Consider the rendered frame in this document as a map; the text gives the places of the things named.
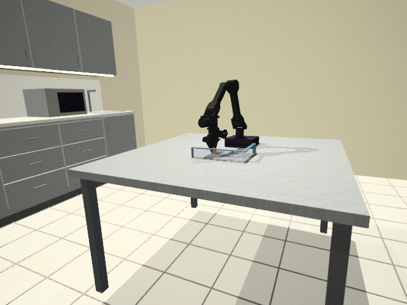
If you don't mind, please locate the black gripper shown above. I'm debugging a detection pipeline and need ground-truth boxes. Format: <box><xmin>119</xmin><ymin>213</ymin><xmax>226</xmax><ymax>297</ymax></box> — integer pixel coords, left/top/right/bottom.
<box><xmin>202</xmin><ymin>126</ymin><xmax>221</xmax><ymax>148</ymax></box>

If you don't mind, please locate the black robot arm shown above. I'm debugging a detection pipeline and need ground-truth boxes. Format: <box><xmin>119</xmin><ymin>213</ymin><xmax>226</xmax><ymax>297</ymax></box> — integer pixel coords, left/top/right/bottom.
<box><xmin>198</xmin><ymin>80</ymin><xmax>247</xmax><ymax>139</ymax></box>

